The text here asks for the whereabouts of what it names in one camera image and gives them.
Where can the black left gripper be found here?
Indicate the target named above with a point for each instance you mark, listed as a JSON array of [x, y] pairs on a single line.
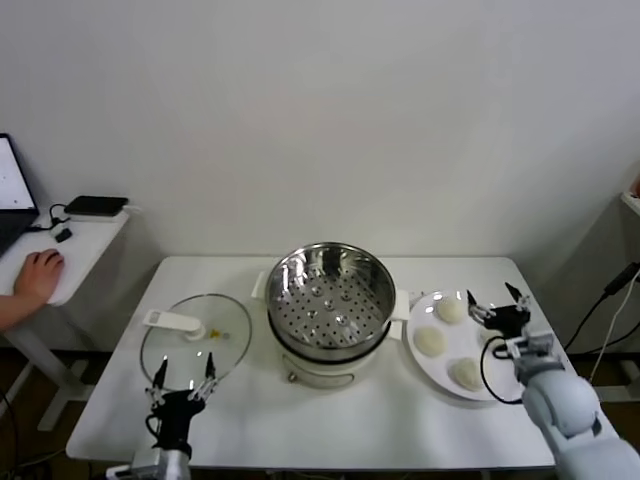
[[175, 415]]

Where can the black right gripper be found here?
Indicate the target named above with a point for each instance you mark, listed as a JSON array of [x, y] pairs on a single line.
[[507, 319]]

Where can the person's bare forearm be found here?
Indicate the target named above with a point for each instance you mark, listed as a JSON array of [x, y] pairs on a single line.
[[15, 310]]

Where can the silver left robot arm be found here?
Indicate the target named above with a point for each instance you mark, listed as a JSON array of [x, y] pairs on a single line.
[[170, 462]]

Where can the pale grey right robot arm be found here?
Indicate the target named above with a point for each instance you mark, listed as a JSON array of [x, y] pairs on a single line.
[[560, 400]]

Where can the stainless steel steamer basket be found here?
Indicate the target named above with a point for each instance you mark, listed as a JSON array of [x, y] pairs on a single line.
[[330, 310]]

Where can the person's bare hand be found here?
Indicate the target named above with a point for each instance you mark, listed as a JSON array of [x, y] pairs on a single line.
[[37, 275]]

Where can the white round plate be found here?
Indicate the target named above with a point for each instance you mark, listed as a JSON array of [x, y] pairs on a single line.
[[425, 370]]

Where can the white electric cooker base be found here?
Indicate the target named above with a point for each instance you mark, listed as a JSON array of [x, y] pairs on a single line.
[[325, 372]]

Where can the white side desk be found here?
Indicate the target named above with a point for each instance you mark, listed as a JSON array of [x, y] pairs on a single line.
[[85, 250]]

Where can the white shelf edge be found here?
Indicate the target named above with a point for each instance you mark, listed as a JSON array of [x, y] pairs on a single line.
[[631, 202]]

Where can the small red object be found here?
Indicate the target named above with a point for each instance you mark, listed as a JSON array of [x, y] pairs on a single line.
[[636, 187]]

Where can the small black adapter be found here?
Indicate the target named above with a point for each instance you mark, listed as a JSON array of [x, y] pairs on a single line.
[[62, 235]]

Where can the flat black device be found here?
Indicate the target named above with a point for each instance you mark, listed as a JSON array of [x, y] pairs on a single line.
[[95, 205]]

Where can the black laptop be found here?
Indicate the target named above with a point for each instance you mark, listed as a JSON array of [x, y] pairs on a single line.
[[12, 220]]

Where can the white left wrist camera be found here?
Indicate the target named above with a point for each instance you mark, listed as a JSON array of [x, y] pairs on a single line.
[[120, 472]]

